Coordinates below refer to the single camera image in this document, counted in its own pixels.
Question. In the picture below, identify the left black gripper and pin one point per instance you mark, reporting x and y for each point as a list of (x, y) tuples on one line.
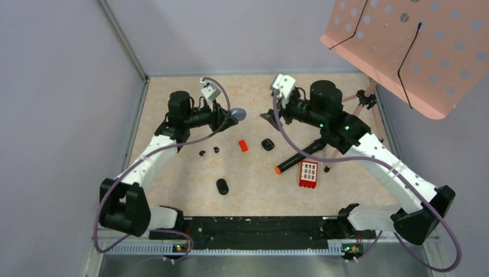
[(221, 119)]

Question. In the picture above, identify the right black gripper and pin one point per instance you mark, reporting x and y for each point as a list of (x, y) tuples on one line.
[(270, 117)]

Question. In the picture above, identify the lavender earbud charging case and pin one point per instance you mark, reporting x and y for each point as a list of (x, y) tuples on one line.
[(239, 114)]

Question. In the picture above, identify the black earbud charging case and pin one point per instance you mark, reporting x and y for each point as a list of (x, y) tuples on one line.
[(222, 186)]

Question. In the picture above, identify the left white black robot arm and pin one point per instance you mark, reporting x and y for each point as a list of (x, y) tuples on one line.
[(124, 204)]

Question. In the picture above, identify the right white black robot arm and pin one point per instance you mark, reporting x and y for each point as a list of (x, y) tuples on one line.
[(421, 205)]

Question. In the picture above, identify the small red block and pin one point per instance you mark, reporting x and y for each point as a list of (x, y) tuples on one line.
[(243, 146)]

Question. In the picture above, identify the black microphone orange tip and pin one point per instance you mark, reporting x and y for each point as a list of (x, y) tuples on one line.
[(314, 147)]

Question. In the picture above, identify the red white toy block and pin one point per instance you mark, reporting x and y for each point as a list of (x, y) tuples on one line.
[(308, 174)]

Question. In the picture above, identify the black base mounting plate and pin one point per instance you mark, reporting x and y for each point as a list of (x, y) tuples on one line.
[(320, 235)]

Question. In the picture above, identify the pink perforated music stand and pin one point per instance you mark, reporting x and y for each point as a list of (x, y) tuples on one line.
[(429, 54)]

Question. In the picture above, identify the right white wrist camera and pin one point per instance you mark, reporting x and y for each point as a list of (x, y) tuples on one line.
[(284, 85)]

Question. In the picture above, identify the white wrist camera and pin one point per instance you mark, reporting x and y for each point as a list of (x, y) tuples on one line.
[(284, 85), (210, 92)]

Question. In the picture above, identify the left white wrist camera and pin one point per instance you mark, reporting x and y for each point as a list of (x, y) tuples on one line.
[(210, 92)]

